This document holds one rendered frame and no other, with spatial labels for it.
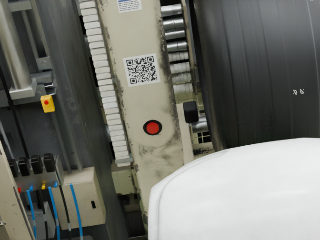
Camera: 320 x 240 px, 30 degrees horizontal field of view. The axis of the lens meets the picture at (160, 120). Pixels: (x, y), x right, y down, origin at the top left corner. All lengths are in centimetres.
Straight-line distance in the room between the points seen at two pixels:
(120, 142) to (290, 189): 99
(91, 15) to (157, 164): 42
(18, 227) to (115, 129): 33
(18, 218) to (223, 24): 60
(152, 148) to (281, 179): 97
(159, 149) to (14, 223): 39
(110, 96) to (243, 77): 36
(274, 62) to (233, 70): 8
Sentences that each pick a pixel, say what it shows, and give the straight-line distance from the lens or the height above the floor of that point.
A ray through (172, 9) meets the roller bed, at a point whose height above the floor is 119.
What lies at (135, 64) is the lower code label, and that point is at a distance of 136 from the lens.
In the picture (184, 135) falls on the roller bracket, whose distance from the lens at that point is 160.
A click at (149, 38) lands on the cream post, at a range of 133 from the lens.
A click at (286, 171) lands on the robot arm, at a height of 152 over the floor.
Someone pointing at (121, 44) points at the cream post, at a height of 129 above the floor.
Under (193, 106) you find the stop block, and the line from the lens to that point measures 163.
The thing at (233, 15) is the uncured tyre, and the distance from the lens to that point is 121.
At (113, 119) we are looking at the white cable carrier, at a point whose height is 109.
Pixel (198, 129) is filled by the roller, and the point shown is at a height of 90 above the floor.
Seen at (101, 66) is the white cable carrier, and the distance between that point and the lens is 138.
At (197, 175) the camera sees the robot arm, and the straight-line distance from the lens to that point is 55.
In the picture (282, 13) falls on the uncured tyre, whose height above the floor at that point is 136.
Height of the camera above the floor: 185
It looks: 32 degrees down
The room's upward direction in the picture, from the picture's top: 10 degrees counter-clockwise
